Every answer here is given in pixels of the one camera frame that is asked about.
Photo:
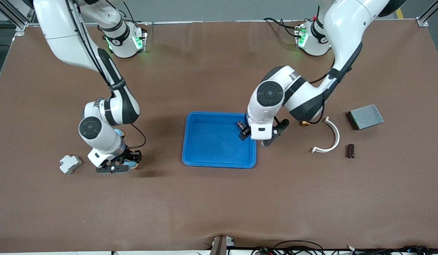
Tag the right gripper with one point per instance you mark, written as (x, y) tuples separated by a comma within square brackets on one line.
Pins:
[(132, 156)]

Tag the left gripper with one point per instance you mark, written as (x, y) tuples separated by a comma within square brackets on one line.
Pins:
[(244, 133)]

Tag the blue call bell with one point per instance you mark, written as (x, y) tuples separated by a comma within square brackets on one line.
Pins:
[(133, 165), (119, 132)]

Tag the dark brown capacitor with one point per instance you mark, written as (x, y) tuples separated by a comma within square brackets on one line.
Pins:
[(351, 151)]

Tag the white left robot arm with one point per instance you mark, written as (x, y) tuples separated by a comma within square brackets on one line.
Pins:
[(346, 24)]

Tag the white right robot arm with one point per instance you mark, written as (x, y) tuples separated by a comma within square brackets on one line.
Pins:
[(63, 28)]

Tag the blue plastic tray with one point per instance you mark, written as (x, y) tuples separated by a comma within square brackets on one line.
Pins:
[(215, 148)]

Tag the white circuit breaker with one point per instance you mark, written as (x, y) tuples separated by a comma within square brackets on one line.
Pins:
[(70, 164)]

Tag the white curved plastic clip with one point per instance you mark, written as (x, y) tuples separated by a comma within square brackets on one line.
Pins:
[(337, 136)]

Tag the grey metal box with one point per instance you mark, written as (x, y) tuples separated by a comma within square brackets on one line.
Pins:
[(366, 117)]

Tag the metal table edge bracket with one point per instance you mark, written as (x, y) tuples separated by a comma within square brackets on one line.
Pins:
[(220, 246)]

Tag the aluminium frame post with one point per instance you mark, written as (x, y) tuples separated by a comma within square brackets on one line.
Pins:
[(426, 19), (12, 17)]

